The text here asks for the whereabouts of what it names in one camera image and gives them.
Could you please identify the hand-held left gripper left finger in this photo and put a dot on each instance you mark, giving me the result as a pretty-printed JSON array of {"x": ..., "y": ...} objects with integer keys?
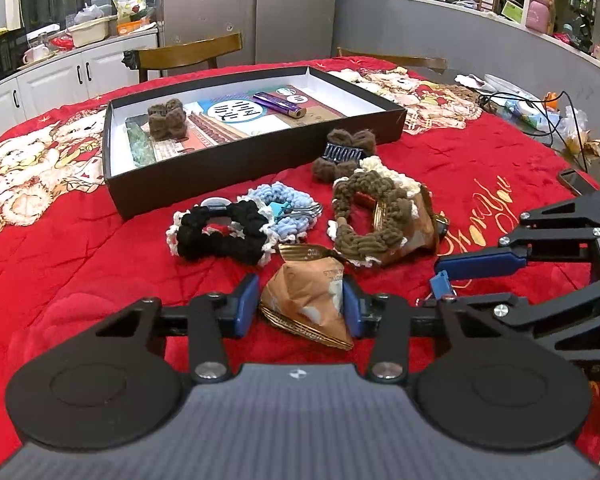
[{"x": 244, "y": 310}]

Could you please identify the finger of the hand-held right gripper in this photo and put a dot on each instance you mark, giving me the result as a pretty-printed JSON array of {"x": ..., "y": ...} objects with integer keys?
[
  {"x": 441, "y": 285},
  {"x": 480, "y": 262}
]

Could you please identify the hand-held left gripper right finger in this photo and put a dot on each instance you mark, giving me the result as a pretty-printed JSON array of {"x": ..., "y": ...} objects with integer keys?
[{"x": 352, "y": 310}]

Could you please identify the brown triangular snack packet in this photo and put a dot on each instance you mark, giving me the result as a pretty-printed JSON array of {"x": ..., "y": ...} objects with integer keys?
[
  {"x": 300, "y": 295},
  {"x": 422, "y": 230}
]

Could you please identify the brown scrunchie with white trim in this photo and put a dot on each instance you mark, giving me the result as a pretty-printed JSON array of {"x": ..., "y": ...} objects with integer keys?
[{"x": 365, "y": 245}]

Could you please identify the black scrunchie with white trim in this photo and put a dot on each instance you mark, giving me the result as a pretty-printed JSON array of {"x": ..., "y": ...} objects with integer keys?
[{"x": 215, "y": 240}]

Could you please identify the light blue scrunchie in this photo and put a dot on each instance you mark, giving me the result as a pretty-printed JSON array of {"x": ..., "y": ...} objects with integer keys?
[{"x": 295, "y": 225}]

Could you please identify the black shallow box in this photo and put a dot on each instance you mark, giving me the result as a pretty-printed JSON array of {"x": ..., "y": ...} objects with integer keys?
[{"x": 280, "y": 160}]

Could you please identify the dark metal clip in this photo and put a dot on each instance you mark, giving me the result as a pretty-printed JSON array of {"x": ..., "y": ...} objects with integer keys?
[{"x": 442, "y": 224}]

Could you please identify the black smartphone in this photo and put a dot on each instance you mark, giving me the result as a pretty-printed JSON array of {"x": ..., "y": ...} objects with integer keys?
[{"x": 577, "y": 181}]

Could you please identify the small round grey object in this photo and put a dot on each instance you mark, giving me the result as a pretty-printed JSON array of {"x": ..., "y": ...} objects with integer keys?
[{"x": 215, "y": 203}]

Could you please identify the cream scrunchie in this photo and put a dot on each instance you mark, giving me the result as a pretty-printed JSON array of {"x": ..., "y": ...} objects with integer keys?
[{"x": 395, "y": 177}]

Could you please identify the clear plastic bag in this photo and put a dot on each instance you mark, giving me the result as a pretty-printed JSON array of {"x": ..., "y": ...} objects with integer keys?
[{"x": 577, "y": 130}]

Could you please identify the blue and white tissue packet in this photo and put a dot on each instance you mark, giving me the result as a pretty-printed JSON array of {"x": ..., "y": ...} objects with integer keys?
[{"x": 530, "y": 119}]

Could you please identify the brown bow hair claw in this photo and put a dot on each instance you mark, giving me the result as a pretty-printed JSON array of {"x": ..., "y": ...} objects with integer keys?
[{"x": 345, "y": 152}]

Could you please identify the small orange object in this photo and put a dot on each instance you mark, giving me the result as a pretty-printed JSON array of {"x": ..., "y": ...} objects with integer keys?
[{"x": 551, "y": 100}]

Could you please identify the red printed blanket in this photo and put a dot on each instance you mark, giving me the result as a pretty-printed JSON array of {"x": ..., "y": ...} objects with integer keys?
[{"x": 80, "y": 260}]

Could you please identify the red building postcard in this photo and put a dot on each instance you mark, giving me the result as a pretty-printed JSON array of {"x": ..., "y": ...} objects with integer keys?
[{"x": 205, "y": 135}]

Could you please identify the white cloth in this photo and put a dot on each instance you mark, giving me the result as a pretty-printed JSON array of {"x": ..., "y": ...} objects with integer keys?
[{"x": 500, "y": 82}]

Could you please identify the brown card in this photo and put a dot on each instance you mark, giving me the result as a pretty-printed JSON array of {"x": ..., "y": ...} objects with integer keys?
[{"x": 322, "y": 112}]

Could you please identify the white and teal printed booklet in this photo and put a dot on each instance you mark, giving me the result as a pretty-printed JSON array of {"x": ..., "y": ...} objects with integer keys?
[{"x": 240, "y": 110}]

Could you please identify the brown scrunchie in box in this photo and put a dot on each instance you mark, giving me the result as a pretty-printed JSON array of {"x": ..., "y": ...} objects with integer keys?
[{"x": 167, "y": 120}]

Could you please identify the purple lighter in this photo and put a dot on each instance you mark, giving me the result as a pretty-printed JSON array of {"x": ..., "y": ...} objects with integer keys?
[{"x": 275, "y": 101}]

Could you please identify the wooden chair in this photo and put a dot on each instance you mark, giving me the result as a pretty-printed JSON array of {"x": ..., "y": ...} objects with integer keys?
[
  {"x": 395, "y": 60},
  {"x": 190, "y": 55}
]

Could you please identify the green box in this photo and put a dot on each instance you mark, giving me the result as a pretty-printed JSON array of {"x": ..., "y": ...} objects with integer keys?
[{"x": 511, "y": 11}]

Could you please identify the pink bag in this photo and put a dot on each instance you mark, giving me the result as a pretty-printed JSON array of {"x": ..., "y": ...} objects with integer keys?
[{"x": 539, "y": 15}]

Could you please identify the white kitchen cabinet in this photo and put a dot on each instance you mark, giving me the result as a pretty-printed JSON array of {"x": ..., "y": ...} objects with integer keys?
[{"x": 105, "y": 72}]

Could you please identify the grey double-door fridge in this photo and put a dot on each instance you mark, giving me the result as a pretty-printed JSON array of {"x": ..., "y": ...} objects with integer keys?
[{"x": 280, "y": 10}]

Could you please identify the orange box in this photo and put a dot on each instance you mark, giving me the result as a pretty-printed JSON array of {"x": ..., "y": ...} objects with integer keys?
[{"x": 132, "y": 26}]

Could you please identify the cream plastic basin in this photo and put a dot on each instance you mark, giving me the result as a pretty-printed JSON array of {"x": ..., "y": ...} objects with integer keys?
[{"x": 92, "y": 32}]

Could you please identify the red plastic bag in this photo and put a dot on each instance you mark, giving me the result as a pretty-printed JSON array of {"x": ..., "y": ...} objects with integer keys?
[{"x": 62, "y": 42}]

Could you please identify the white mug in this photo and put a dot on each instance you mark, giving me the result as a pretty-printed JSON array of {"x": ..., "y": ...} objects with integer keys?
[{"x": 37, "y": 54}]

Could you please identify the white plastic bag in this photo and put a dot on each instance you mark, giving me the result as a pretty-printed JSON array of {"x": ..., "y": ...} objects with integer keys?
[{"x": 87, "y": 14}]

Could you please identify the black microwave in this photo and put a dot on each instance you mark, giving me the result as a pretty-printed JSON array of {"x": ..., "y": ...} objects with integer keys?
[{"x": 0, "y": 60}]

